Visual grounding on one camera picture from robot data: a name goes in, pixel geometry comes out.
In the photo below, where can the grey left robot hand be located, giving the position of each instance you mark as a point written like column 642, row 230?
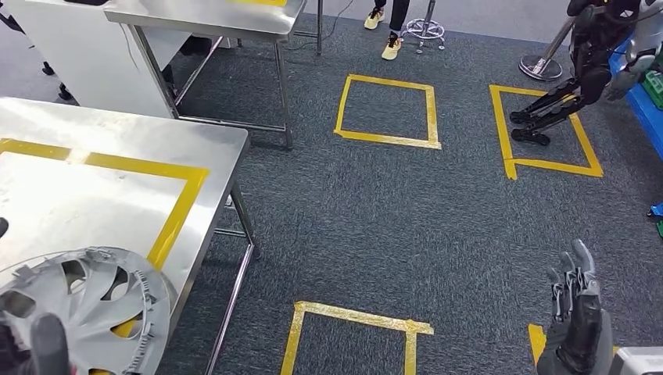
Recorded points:
column 49, row 347

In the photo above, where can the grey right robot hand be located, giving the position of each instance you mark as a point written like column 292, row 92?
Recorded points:
column 580, row 336

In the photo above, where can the silver plastic wheel hubcap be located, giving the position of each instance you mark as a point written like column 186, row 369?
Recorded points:
column 93, row 305

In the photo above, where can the stainless steel workbench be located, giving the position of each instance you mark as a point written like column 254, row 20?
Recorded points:
column 77, row 207

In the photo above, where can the yellow floor tape square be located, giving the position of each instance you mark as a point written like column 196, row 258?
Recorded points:
column 536, row 341
column 501, row 129
column 386, row 138

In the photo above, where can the black office chair base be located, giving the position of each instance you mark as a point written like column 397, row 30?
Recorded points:
column 59, row 88

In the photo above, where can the green plastic crate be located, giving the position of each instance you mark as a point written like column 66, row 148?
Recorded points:
column 653, row 88

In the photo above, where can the chrome round base stand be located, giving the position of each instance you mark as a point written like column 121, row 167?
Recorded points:
column 541, row 67

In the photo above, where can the black humanoid robot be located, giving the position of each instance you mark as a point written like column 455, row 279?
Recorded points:
column 590, row 52

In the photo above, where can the chrome wheeled stool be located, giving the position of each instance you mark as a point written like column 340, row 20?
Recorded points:
column 425, row 28

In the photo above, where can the black bag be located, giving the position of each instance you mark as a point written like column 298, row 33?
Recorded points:
column 85, row 2

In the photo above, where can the person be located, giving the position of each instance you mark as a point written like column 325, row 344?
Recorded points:
column 396, row 15

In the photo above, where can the stainless steel table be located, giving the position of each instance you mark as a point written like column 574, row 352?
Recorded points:
column 217, row 15

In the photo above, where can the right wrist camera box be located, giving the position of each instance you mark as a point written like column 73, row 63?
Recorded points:
column 637, row 362

